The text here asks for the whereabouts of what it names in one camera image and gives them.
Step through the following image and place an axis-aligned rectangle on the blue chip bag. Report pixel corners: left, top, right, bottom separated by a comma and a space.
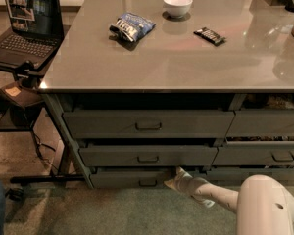
109, 13, 156, 42

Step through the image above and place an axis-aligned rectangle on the black laptop stand cart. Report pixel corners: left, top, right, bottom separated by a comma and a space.
0, 24, 86, 185

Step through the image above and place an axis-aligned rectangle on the black open laptop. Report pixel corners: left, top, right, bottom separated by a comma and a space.
0, 0, 64, 71

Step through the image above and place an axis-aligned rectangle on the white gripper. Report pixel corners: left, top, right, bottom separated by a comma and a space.
164, 166, 207, 200

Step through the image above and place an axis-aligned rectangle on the black candy bar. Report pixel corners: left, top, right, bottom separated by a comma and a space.
194, 27, 225, 46

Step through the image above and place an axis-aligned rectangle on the grey cabinet frame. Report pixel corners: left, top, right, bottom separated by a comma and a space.
45, 93, 294, 188

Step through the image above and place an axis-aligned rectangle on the grey drawer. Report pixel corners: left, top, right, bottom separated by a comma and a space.
79, 145, 218, 166
213, 141, 294, 166
90, 167, 174, 189
198, 167, 294, 186
227, 110, 294, 137
63, 110, 234, 138

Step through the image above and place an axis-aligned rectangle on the black cable on floor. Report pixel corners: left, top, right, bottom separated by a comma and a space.
32, 132, 60, 173

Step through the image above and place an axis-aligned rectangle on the black bag with note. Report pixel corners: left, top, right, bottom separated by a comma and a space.
0, 80, 43, 126

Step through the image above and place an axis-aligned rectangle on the white ceramic bowl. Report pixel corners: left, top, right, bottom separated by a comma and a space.
163, 0, 193, 18

